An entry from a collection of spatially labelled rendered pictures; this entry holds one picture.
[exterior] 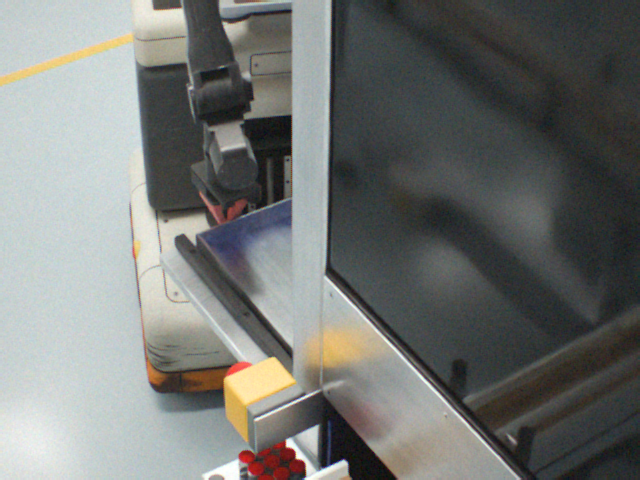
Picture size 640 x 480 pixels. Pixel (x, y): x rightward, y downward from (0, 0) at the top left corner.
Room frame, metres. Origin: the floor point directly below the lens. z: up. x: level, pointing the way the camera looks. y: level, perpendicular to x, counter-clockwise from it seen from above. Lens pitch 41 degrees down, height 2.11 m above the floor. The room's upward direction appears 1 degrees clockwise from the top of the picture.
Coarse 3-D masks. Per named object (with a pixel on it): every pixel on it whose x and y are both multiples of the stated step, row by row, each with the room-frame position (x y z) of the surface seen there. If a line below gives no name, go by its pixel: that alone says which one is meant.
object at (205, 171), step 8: (208, 160) 1.42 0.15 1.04; (192, 168) 1.45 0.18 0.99; (200, 168) 1.45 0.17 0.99; (208, 168) 1.42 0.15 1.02; (200, 176) 1.43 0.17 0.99; (208, 176) 1.42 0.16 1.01; (216, 176) 1.41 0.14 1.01; (208, 184) 1.42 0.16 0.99; (216, 184) 1.41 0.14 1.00; (256, 184) 1.42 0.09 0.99; (216, 192) 1.40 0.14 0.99; (224, 192) 1.40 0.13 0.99; (232, 192) 1.40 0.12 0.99; (240, 192) 1.40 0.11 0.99; (248, 192) 1.40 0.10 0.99; (256, 192) 1.40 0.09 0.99; (224, 200) 1.38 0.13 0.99; (232, 200) 1.38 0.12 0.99; (224, 208) 1.38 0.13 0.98
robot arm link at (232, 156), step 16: (192, 96) 1.41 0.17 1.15; (192, 112) 1.42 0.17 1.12; (208, 112) 1.42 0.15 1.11; (224, 112) 1.42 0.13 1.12; (240, 112) 1.42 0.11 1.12; (208, 128) 1.39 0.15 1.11; (224, 128) 1.38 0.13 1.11; (240, 128) 1.38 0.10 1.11; (224, 144) 1.35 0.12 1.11; (240, 144) 1.35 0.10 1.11; (224, 160) 1.34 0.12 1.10; (240, 160) 1.34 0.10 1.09; (224, 176) 1.34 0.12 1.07; (240, 176) 1.34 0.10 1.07; (256, 176) 1.35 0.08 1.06
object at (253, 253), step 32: (224, 224) 1.42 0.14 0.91; (256, 224) 1.45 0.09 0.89; (288, 224) 1.46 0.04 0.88; (224, 256) 1.39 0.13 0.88; (256, 256) 1.39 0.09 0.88; (288, 256) 1.39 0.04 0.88; (256, 288) 1.32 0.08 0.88; (288, 288) 1.32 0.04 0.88; (288, 320) 1.25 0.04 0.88; (288, 352) 1.18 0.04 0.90
